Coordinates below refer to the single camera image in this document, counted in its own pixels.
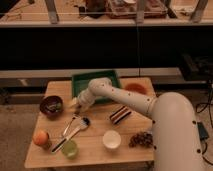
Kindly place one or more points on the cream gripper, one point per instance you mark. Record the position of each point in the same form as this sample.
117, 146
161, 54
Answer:
82, 102

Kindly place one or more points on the bunch of grapes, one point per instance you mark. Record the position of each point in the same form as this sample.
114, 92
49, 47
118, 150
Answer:
144, 139

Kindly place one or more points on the white paper cup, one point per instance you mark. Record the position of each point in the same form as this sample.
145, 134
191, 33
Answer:
111, 139

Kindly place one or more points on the wooden shelf with clutter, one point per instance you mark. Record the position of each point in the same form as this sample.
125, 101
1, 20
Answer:
105, 13

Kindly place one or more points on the dark brown bowl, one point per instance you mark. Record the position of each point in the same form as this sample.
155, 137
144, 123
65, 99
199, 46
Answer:
51, 106

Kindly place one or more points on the green plastic cup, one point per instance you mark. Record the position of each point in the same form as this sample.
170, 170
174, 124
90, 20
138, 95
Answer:
70, 149

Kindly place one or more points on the black handled spoon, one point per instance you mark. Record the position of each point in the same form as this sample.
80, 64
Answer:
82, 125

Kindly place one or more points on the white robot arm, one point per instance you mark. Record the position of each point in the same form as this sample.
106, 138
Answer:
176, 139

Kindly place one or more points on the orange fruit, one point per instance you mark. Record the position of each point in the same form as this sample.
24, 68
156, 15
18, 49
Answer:
40, 138

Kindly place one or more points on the orange bowl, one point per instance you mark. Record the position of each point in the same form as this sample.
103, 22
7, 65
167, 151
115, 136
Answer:
135, 87

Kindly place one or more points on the black pedal box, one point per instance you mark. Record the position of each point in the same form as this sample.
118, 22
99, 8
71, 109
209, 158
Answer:
203, 134

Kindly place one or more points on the silver fork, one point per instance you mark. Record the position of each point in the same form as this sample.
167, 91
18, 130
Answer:
75, 116

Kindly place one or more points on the green plastic tray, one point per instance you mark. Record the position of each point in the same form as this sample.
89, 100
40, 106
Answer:
80, 81

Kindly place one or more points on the striped brown block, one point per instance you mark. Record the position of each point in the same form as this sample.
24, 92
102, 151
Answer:
119, 114

